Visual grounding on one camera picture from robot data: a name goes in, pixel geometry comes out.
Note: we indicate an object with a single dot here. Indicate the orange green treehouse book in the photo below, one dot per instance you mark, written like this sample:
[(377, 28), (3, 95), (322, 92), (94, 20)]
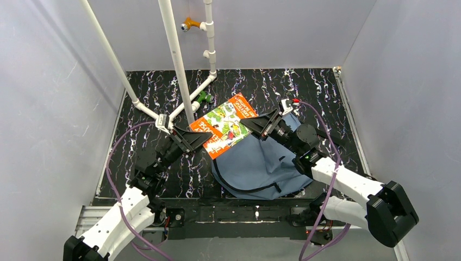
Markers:
[(224, 124)]

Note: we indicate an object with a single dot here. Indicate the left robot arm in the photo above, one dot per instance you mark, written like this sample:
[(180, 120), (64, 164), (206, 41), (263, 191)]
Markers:
[(138, 207)]

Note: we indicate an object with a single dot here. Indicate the green white pipe fitting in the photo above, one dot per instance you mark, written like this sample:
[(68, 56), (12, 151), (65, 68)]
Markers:
[(202, 97)]

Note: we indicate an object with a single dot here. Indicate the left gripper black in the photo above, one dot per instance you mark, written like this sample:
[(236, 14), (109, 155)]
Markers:
[(180, 140)]

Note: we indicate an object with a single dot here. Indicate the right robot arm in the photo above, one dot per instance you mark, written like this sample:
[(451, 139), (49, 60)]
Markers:
[(382, 209)]

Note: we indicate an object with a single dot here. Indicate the blue backpack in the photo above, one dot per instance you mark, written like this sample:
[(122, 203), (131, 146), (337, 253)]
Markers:
[(266, 170)]

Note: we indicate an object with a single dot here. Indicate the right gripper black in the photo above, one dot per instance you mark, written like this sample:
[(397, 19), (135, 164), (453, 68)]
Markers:
[(271, 123)]

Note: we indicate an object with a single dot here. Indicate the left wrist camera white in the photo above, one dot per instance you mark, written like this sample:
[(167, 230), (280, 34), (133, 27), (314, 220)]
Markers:
[(163, 124)]

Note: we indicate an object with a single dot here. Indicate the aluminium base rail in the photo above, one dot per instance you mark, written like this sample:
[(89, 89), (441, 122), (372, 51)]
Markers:
[(191, 218)]

